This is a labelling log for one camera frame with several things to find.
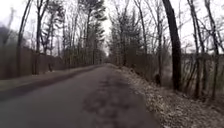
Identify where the row of bare trees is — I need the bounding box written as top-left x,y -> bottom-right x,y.
108,0 -> 224,103
0,0 -> 109,80

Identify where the grey dirt path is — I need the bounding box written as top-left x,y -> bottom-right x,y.
0,63 -> 164,128

